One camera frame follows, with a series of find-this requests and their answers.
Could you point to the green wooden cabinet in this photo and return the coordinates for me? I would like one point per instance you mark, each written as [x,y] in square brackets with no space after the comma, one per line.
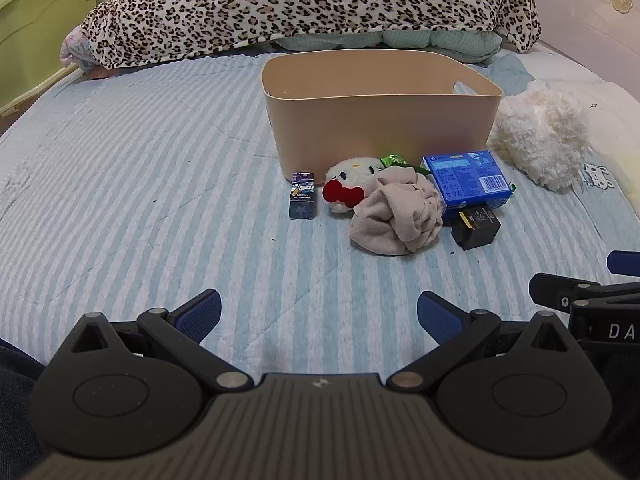
[35,35]

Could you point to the small black box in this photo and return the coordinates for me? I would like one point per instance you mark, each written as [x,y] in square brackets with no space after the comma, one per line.
[477,227]

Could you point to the leopard print blanket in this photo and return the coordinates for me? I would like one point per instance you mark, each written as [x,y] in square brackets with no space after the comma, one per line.
[300,2]

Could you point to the small purple box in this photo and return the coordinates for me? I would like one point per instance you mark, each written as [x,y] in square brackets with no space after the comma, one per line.
[302,195]

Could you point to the white cat plush toy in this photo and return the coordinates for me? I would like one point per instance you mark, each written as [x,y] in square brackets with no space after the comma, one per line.
[347,182]

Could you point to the blue rectangular box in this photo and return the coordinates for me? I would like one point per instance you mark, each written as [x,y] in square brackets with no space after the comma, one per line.
[467,180]

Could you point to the blue striped bed sheet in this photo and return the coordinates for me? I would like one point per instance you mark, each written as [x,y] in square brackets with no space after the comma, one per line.
[150,185]

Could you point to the teal checkered pillow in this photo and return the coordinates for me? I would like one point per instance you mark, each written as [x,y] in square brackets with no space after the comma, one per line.
[400,41]

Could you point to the white flower wall decoration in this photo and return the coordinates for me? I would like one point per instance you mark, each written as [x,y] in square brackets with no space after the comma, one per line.
[621,2]

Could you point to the pink cloth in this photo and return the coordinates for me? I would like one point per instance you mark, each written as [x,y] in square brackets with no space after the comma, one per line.
[75,50]

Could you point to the white fluffy plush toy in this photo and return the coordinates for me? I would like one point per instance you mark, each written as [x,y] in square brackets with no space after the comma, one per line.
[542,132]

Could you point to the person's dark trouser leg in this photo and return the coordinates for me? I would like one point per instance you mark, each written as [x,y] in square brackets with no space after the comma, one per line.
[17,410]

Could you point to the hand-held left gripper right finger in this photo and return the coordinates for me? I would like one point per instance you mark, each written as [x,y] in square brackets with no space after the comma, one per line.
[440,319]

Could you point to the green foil wrapper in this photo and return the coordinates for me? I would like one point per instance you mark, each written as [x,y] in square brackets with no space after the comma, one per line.
[397,162]

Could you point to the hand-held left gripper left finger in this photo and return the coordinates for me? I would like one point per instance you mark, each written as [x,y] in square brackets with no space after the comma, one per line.
[200,316]

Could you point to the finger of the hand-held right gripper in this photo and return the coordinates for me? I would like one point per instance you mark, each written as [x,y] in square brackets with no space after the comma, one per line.
[555,287]
[624,262]

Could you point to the crumpled beige cloth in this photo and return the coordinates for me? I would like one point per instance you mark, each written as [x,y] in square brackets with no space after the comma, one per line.
[395,212]

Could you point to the beige plastic storage bin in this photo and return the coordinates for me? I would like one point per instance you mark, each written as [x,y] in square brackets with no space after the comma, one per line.
[380,125]

